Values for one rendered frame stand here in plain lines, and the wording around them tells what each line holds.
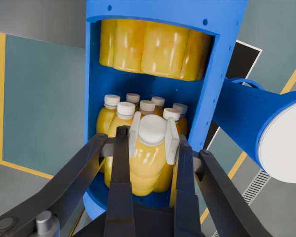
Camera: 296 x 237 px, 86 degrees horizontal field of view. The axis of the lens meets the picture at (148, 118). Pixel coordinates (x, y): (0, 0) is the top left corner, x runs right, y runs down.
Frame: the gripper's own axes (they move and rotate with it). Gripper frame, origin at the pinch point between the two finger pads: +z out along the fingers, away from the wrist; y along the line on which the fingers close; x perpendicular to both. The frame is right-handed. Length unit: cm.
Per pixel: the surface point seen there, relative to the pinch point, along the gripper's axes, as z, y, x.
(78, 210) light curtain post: 51, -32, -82
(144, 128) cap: 1.6, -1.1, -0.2
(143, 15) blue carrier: 4.8, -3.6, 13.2
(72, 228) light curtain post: 41, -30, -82
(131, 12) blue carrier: 5.2, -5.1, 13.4
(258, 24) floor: 128, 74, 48
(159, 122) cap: 3.1, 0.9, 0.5
